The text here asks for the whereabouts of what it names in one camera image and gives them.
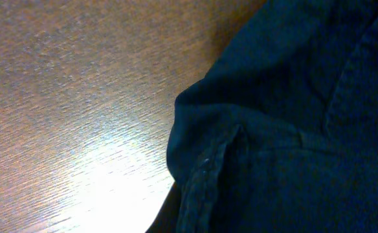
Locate navy blue shorts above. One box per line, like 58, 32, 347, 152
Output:
149, 0, 378, 232

